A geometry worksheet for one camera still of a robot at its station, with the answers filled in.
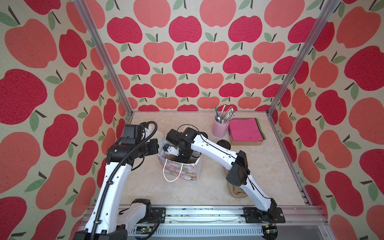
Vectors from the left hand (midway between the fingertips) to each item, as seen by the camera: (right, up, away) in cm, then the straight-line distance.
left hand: (159, 147), depth 71 cm
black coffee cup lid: (+35, 0, +18) cm, 39 cm away
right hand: (+10, -11, +10) cm, 18 cm away
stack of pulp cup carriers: (+39, -25, +7) cm, 47 cm away
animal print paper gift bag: (+7, -11, +2) cm, 13 cm away
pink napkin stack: (+56, +8, +36) cm, 67 cm away
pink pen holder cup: (+34, +8, +31) cm, 47 cm away
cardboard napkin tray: (+51, -2, +30) cm, 59 cm away
